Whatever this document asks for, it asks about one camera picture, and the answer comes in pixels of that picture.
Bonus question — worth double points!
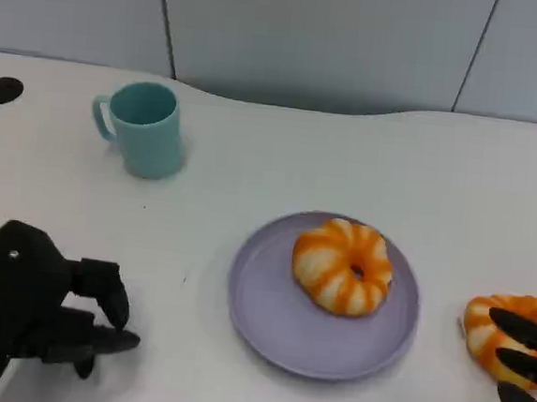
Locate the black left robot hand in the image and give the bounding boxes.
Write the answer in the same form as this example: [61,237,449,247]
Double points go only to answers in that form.
[0,218,150,402]

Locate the orange and white bread roll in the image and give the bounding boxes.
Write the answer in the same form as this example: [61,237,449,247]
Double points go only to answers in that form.
[286,214,397,321]
[456,289,537,391]

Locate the black table grommet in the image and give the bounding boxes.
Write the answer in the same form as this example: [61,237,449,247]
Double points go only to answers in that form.
[0,76,25,108]

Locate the pale green mug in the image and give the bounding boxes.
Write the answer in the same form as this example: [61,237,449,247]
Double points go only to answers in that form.
[85,77,193,183]

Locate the lilac plate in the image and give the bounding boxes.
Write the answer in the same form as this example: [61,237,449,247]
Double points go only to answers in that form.
[219,202,427,389]

